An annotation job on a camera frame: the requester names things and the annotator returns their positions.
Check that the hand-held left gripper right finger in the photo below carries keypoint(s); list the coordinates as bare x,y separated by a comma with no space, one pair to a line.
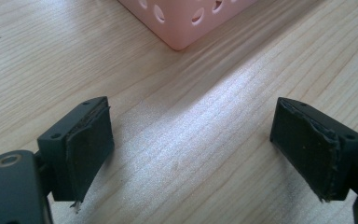
310,149

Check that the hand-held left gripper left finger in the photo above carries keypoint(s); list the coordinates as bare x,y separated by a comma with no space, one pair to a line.
84,149

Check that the pink perforated plastic basket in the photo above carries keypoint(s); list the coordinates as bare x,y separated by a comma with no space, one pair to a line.
183,18

